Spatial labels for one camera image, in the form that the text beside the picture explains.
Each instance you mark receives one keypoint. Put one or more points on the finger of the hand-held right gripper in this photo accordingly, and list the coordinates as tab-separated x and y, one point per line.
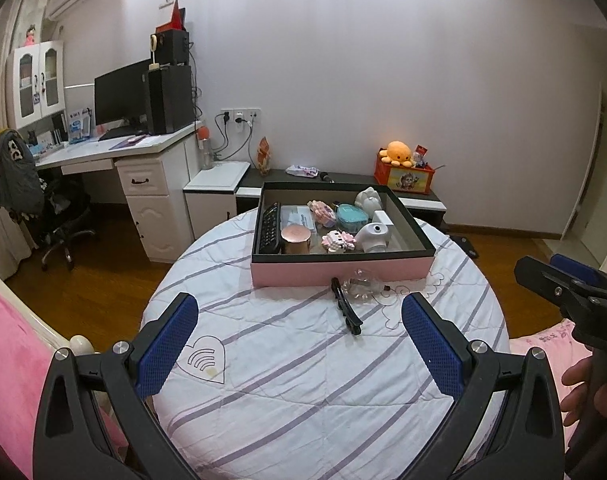
578	269
543	280

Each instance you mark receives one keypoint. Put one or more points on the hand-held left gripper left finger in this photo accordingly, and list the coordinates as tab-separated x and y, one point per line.
166	345

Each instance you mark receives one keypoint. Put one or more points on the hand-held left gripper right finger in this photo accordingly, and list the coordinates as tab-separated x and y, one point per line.
433	345

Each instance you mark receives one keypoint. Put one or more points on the black hair clip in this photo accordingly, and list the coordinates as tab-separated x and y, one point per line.
344	307

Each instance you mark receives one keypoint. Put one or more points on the pink black-rimmed storage box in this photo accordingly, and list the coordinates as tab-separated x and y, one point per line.
333	270

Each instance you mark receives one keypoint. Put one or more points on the white pink block figure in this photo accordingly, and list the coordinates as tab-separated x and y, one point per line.
339	242

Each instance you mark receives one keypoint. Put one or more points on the clear plastic floss pick box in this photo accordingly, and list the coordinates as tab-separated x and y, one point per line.
298	217

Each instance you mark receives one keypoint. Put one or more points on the person's right hand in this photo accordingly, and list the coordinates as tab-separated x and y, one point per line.
576	390

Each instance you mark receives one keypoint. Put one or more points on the pink printed sheet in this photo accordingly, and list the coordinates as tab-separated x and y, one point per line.
543	350

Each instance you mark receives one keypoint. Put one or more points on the white door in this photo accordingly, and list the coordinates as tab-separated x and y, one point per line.
591	185

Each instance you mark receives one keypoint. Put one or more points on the black floor stand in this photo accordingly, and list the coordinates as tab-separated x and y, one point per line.
464	246

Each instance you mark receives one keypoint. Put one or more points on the white plastic device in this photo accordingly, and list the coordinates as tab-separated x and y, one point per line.
371	240

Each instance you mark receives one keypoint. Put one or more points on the small white box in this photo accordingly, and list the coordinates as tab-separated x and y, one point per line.
383	217

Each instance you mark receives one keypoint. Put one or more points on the pink blanket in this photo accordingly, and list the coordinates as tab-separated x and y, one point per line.
23	340

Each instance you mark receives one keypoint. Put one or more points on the white desk with drawers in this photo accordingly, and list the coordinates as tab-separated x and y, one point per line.
153	200

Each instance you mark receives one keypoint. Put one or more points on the teal lidded container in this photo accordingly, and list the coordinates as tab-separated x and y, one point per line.
352	216

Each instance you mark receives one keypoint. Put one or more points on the white side cabinet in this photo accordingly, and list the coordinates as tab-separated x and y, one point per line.
213	200

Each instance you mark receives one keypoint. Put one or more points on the black remote control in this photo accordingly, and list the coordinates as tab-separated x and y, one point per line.
269	227

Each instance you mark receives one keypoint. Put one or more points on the white ceramic figurine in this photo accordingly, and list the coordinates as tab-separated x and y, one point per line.
369	200

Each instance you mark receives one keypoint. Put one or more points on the black office chair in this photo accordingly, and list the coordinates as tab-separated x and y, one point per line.
63	220

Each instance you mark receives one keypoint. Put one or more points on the red printed storage box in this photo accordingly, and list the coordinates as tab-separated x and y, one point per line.
408	180

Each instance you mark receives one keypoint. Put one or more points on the copper round jar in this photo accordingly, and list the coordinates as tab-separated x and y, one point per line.
297	240

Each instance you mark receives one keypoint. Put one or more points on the small red packet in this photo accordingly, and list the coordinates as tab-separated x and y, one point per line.
421	155

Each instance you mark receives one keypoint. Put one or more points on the dark-topped low cabinet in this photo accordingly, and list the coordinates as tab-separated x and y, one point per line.
348	177

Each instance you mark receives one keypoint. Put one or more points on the orange octopus plush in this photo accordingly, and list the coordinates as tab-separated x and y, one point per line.
398	154

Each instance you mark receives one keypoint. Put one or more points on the orange-capped clear bottle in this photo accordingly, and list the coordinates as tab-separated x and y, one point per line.
206	152

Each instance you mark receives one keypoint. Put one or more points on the small black object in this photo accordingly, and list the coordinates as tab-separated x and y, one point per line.
326	176

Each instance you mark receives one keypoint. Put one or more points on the pink paper folder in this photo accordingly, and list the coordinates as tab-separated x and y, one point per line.
131	142

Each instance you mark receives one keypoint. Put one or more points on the orange snack bag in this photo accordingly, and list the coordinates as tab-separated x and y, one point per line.
263	155

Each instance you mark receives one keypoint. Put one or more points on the black keyboard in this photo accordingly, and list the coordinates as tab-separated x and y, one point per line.
121	134

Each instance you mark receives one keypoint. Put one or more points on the white tissue pack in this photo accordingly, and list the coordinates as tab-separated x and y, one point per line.
301	171

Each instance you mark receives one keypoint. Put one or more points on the grey hooded jacket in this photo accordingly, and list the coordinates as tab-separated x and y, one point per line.
16	175

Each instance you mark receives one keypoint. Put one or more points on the blue printed card box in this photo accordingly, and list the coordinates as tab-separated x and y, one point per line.
78	127

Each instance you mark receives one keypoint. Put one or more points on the black computer tower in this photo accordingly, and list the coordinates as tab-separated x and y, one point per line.
169	100

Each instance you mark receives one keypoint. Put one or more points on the black computer monitor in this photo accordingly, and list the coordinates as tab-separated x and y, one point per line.
118	95

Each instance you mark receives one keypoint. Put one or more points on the small beige desk ornament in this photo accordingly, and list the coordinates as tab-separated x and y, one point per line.
155	52

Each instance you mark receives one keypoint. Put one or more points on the black speaker box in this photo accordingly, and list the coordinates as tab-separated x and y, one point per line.
173	47

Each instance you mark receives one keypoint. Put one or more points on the red paper bag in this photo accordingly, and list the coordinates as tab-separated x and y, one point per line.
172	17

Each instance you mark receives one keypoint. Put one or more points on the small pink doll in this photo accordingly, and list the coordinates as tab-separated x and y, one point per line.
31	36

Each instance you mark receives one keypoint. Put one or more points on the cream bed frame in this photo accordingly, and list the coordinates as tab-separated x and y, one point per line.
80	344

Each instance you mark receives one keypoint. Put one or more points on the white wall power strip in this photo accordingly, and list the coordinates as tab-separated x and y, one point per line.
241	112

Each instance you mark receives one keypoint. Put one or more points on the white glass-door wall cabinet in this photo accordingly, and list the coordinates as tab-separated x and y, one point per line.
33	85

